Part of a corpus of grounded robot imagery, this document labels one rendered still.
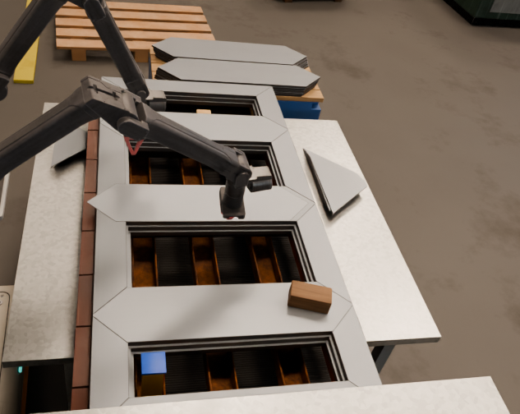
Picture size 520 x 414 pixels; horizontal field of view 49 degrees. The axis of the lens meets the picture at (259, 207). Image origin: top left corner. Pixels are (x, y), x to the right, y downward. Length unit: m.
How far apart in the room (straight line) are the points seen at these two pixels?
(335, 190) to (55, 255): 1.04
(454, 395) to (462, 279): 1.92
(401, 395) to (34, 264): 1.20
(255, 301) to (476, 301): 1.80
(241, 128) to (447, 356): 1.46
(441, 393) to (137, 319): 0.78
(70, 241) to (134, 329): 0.57
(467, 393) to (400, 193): 2.37
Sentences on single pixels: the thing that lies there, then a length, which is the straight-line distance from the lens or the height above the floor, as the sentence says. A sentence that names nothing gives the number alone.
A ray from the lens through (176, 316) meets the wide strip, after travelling 1.59.
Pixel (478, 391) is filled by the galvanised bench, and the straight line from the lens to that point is 1.47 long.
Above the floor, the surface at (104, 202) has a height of 0.87.
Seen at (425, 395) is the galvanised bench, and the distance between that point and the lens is 1.39.
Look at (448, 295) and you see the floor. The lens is 3.18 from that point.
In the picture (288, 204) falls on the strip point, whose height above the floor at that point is 0.87.
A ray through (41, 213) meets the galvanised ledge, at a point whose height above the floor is 0.68.
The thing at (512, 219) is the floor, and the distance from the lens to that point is 3.91.
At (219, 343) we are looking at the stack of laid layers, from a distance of 1.57.
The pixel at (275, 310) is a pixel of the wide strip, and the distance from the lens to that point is 1.64.
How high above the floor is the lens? 2.14
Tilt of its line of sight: 41 degrees down
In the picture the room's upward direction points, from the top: 13 degrees clockwise
